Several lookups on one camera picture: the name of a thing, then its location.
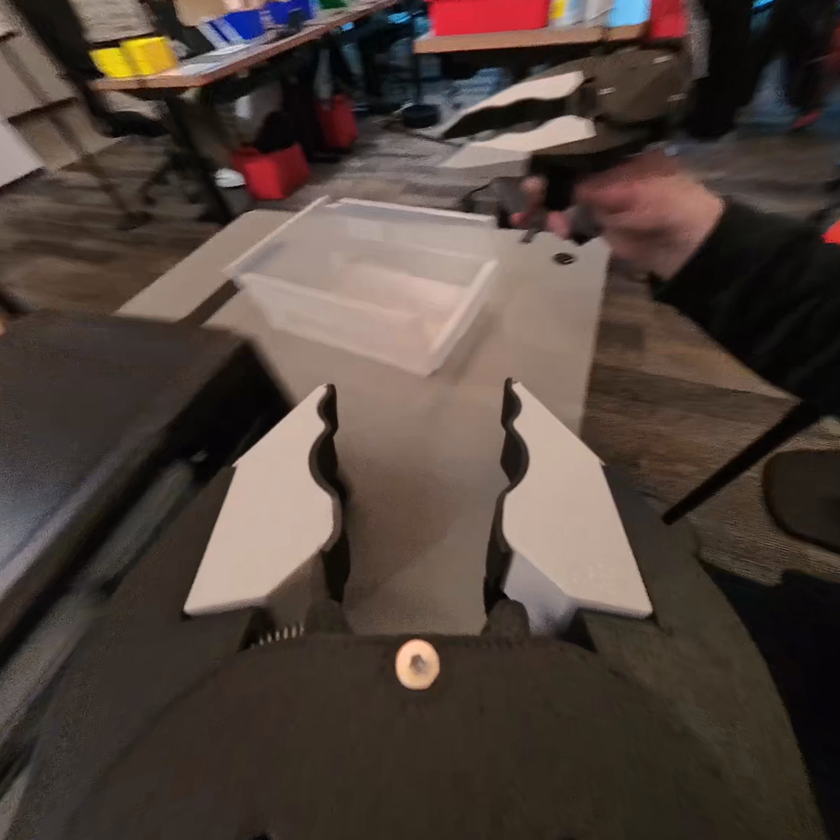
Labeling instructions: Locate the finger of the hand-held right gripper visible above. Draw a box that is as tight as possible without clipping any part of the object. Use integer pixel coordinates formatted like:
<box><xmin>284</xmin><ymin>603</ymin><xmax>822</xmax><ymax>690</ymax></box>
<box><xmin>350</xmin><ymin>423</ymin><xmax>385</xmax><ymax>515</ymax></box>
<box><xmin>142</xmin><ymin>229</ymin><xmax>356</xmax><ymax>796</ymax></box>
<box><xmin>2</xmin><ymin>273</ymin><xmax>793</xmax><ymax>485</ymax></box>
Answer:
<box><xmin>443</xmin><ymin>71</ymin><xmax>585</xmax><ymax>140</ymax></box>
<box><xmin>438</xmin><ymin>117</ymin><xmax>598</xmax><ymax>170</ymax></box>

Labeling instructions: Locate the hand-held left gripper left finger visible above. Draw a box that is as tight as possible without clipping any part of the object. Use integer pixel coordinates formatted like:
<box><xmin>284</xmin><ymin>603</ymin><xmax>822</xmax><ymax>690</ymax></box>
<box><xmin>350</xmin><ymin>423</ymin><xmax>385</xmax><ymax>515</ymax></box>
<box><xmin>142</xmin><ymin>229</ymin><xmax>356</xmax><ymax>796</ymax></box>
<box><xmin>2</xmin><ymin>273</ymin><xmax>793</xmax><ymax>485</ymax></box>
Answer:
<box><xmin>182</xmin><ymin>384</ymin><xmax>350</xmax><ymax>618</ymax></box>

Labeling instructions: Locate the black rod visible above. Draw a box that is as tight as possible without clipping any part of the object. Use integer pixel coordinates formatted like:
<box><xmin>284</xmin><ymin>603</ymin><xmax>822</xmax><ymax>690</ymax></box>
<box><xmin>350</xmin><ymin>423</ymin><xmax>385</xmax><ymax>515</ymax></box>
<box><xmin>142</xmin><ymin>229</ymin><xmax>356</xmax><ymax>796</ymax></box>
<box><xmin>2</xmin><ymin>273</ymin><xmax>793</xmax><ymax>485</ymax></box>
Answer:
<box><xmin>661</xmin><ymin>402</ymin><xmax>824</xmax><ymax>526</ymax></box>

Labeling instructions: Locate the blue plastic bin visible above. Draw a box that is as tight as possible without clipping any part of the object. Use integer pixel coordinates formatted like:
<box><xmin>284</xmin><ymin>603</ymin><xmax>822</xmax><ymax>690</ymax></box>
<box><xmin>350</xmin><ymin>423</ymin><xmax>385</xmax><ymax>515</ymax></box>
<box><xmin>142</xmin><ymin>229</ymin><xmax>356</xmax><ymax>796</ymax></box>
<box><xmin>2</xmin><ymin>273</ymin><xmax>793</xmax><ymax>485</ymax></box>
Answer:
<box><xmin>262</xmin><ymin>0</ymin><xmax>317</xmax><ymax>27</ymax></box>
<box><xmin>202</xmin><ymin>9</ymin><xmax>265</xmax><ymax>48</ymax></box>

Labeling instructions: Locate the red bag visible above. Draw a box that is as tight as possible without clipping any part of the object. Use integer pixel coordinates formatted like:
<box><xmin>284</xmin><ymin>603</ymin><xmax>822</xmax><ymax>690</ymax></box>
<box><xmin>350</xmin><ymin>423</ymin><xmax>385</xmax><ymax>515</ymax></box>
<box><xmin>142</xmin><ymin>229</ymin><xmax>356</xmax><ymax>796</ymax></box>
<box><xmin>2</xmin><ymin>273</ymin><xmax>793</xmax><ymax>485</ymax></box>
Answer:
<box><xmin>315</xmin><ymin>95</ymin><xmax>361</xmax><ymax>156</ymax></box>

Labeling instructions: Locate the large clear plastic drawer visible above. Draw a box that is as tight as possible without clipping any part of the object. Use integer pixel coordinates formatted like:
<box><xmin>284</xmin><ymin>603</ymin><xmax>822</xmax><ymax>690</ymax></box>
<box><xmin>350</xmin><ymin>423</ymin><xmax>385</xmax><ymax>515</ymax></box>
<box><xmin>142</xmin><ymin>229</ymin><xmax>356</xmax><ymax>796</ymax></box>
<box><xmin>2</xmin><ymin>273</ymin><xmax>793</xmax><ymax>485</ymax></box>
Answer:
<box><xmin>223</xmin><ymin>196</ymin><xmax>500</xmax><ymax>378</ymax></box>

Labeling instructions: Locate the yellow plastic bin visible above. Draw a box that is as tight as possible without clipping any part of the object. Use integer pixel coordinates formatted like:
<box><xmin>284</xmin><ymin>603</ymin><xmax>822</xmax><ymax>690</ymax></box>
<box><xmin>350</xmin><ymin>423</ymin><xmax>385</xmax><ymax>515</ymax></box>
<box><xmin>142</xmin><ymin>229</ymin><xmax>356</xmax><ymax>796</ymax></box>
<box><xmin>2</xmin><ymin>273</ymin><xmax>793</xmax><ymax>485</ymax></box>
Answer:
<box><xmin>121</xmin><ymin>36</ymin><xmax>179</xmax><ymax>77</ymax></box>
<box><xmin>91</xmin><ymin>46</ymin><xmax>137</xmax><ymax>78</ymax></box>

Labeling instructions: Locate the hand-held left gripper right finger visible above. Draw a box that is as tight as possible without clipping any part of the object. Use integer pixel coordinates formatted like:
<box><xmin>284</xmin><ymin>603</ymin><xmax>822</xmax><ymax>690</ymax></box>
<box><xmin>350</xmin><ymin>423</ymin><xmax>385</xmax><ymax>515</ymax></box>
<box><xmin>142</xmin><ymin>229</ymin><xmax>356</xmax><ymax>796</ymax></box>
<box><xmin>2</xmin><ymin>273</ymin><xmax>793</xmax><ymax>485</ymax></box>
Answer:
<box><xmin>486</xmin><ymin>378</ymin><xmax>655</xmax><ymax>635</ymax></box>

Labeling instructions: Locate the red plastic bin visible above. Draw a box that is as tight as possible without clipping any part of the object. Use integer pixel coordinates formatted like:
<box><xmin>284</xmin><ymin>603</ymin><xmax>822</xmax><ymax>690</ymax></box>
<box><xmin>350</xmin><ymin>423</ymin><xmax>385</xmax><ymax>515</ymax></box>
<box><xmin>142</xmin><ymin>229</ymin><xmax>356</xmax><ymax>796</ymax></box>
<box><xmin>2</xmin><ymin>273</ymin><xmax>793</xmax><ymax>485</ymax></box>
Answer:
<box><xmin>427</xmin><ymin>0</ymin><xmax>552</xmax><ymax>38</ymax></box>

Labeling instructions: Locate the beige shelf unit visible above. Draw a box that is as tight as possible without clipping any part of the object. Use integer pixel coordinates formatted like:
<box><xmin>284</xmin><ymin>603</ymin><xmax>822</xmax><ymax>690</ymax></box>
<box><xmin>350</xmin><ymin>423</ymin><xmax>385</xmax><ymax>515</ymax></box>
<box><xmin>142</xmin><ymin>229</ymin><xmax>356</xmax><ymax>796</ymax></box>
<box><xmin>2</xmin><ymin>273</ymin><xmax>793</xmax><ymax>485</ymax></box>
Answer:
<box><xmin>0</xmin><ymin>0</ymin><xmax>126</xmax><ymax>189</ymax></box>

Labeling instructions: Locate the long wooden table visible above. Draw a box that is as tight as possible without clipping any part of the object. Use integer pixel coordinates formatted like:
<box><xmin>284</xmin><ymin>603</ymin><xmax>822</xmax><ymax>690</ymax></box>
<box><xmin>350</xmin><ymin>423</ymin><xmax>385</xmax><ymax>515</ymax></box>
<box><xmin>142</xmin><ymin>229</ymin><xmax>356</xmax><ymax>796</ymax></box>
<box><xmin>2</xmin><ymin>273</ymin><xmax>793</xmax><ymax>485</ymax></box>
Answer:
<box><xmin>88</xmin><ymin>0</ymin><xmax>401</xmax><ymax>225</ymax></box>

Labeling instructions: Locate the red floor bin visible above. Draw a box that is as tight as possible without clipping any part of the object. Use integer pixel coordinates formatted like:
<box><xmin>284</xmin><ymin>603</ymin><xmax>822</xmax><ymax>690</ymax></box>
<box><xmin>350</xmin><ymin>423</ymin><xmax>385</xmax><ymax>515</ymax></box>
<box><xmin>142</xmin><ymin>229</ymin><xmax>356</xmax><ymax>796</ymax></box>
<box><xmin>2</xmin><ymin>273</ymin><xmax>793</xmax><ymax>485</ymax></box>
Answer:
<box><xmin>230</xmin><ymin>143</ymin><xmax>311</xmax><ymax>202</ymax></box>

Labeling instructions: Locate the person's right hand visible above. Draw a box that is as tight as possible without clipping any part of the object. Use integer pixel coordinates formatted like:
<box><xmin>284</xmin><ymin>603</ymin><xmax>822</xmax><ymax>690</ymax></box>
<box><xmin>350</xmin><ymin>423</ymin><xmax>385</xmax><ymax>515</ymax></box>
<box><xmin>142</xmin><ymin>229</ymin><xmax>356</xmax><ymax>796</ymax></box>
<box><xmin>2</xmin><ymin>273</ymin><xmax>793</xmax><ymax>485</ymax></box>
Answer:
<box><xmin>512</xmin><ymin>154</ymin><xmax>726</xmax><ymax>280</ymax></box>

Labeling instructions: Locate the dark round object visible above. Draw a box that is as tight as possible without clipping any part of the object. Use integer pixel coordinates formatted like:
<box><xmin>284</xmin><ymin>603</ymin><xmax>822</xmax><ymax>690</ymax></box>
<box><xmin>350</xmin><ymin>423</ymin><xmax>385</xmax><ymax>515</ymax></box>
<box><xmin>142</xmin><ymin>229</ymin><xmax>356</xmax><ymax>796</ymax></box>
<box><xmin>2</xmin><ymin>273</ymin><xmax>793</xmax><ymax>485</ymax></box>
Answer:
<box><xmin>764</xmin><ymin>449</ymin><xmax>840</xmax><ymax>553</ymax></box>

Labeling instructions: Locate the person's right forearm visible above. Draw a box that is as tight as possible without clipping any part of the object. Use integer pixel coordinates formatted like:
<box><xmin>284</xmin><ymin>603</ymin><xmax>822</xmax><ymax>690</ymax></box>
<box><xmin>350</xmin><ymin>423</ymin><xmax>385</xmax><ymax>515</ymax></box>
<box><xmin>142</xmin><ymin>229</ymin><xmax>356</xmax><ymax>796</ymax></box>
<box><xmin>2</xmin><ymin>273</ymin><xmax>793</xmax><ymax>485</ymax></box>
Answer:
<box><xmin>650</xmin><ymin>197</ymin><xmax>840</xmax><ymax>417</ymax></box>

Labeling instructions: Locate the black case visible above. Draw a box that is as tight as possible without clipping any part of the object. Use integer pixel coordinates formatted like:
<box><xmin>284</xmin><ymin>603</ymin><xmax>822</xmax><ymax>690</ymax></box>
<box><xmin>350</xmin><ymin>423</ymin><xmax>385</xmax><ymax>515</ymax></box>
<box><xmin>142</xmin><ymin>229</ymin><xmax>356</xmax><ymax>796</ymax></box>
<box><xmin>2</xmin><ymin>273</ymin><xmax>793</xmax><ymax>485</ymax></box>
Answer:
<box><xmin>0</xmin><ymin>308</ymin><xmax>293</xmax><ymax>775</ymax></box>

